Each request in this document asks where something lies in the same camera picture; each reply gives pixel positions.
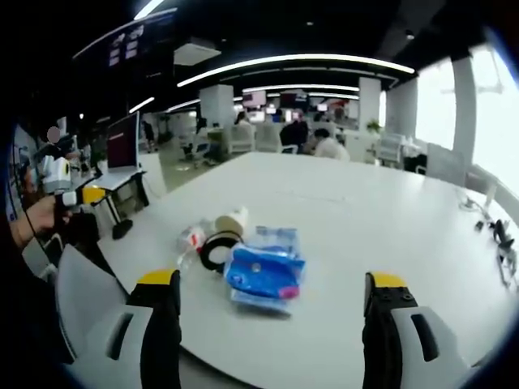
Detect person's left hand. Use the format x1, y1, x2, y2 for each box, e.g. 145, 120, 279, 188
24, 196, 74, 241

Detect grey partition panel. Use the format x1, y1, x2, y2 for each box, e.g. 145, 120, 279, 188
425, 143, 468, 188

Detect white table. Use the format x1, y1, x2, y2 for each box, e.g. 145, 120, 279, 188
96, 151, 519, 389

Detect black tape roll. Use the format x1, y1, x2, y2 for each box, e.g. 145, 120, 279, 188
199, 230, 245, 275

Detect long ceiling light strip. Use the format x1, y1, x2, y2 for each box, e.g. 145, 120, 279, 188
176, 53, 418, 88

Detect clear bottle with red label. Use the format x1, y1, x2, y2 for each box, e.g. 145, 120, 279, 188
175, 220, 215, 269

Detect white cable bundle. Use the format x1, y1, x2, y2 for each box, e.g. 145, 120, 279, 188
457, 189, 487, 212

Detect wall display screens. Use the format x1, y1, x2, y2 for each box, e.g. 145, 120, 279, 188
106, 23, 146, 68

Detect computer monitor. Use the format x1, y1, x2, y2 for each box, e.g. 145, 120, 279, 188
105, 110, 142, 172

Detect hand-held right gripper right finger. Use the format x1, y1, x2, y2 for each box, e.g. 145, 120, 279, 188
361, 270, 480, 389

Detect white desk with black legs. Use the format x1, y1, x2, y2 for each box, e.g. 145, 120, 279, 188
79, 167, 150, 241

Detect white office chair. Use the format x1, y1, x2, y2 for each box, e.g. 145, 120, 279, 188
375, 133, 407, 168
255, 121, 283, 153
229, 122, 257, 156

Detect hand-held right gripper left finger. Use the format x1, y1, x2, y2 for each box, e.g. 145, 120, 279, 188
75, 267, 182, 389

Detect blue tissue packet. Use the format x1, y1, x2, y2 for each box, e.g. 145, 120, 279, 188
222, 224, 307, 318

